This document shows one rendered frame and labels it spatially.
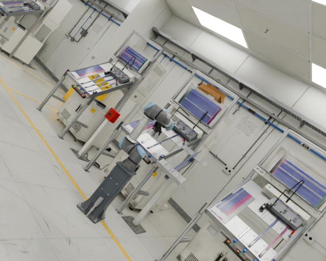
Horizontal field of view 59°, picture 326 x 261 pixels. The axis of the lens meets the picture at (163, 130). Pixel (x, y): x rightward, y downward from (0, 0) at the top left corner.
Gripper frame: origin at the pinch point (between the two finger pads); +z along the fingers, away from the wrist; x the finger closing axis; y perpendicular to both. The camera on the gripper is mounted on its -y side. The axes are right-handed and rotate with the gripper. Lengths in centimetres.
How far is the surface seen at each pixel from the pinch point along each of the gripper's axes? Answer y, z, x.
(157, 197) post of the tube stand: 14, 49, 44
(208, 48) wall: -259, -61, -160
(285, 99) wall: -254, -51, 24
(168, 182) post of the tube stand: 3, 30, 43
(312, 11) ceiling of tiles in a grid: -117, -175, 43
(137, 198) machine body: 8, 80, 16
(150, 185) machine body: -3, 60, 18
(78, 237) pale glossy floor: 119, 37, 59
